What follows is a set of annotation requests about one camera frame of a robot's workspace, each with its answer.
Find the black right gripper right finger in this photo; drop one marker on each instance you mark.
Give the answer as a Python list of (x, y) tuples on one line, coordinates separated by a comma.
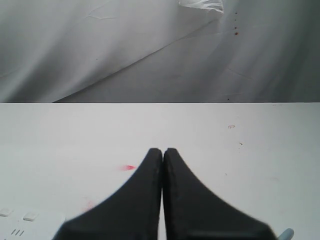
[(193, 212)]

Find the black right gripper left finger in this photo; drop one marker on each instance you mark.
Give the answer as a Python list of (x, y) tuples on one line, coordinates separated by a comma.
[(131, 213)]

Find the white five-outlet power strip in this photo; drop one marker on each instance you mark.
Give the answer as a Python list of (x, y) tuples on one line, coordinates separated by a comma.
[(20, 223)]

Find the grey backdrop cloth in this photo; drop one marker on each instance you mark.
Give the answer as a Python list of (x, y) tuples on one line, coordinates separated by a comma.
[(159, 51)]

